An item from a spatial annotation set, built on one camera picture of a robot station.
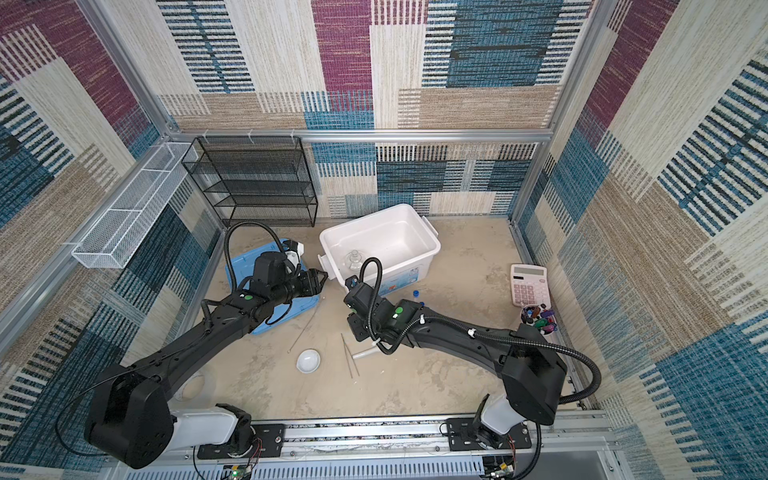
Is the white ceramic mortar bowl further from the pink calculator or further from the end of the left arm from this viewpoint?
the pink calculator

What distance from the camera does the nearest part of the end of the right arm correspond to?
55cm

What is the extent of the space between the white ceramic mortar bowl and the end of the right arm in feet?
1.05

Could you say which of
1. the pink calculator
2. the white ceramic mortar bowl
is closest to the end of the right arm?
the white ceramic mortar bowl

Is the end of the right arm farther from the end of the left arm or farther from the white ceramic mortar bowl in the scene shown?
the white ceramic mortar bowl

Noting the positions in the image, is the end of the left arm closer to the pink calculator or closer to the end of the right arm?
the end of the right arm

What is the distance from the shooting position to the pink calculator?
0.98 m

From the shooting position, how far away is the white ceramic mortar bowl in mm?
847

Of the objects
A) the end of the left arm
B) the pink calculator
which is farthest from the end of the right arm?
the pink calculator

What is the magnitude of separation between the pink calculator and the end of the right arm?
1.79 feet

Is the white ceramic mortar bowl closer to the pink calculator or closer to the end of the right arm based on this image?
the end of the right arm

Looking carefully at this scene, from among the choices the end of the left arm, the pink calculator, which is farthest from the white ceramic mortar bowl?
the pink calculator

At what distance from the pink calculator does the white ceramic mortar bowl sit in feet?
2.09
